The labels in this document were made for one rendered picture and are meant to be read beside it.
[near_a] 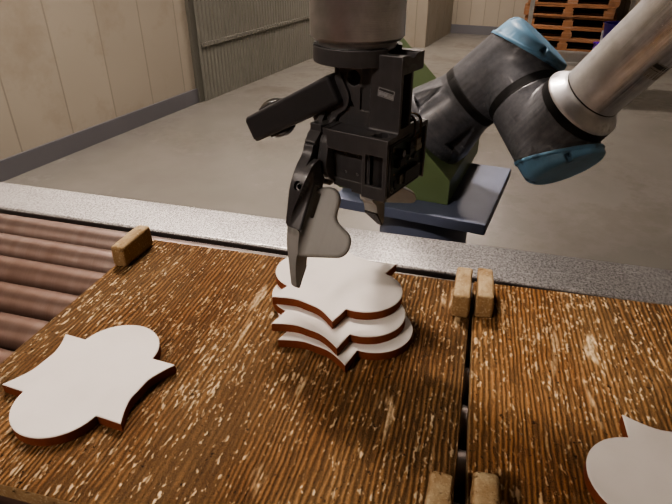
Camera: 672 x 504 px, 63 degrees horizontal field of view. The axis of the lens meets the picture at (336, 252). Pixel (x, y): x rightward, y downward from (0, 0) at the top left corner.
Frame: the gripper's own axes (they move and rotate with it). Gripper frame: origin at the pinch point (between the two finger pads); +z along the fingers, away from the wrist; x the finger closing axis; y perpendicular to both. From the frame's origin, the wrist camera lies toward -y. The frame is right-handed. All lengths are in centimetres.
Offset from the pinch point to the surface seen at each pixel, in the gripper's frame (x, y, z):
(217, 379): -15.3, -2.2, 6.2
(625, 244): 225, 13, 100
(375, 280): 2.2, 3.4, 3.3
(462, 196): 47.2, -4.8, 12.9
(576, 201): 262, -18, 100
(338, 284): -0.6, 0.7, 3.3
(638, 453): -4.3, 29.6, 5.3
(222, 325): -9.5, -7.2, 6.2
